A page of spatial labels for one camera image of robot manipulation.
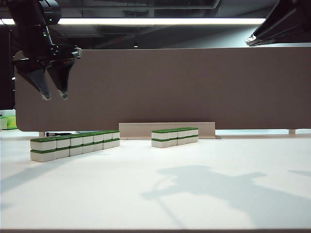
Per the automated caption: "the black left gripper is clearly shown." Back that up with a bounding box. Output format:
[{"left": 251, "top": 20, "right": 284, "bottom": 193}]
[{"left": 11, "top": 44, "right": 75, "bottom": 101}]

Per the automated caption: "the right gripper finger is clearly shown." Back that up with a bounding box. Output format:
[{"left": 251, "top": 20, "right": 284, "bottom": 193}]
[
  {"left": 252, "top": 0, "right": 311, "bottom": 41},
  {"left": 245, "top": 33, "right": 311, "bottom": 47}
]

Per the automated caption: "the green yellow cushion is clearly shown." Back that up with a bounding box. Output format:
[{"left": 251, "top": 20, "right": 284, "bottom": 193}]
[{"left": 1, "top": 115, "right": 17, "bottom": 130}]

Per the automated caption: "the long ceiling light strip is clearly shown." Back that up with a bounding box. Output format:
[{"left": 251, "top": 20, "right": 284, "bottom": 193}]
[{"left": 0, "top": 17, "right": 267, "bottom": 26}]

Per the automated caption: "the brown fabric partition panel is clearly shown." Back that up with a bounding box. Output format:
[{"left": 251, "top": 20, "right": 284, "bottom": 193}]
[{"left": 15, "top": 47, "right": 311, "bottom": 133}]

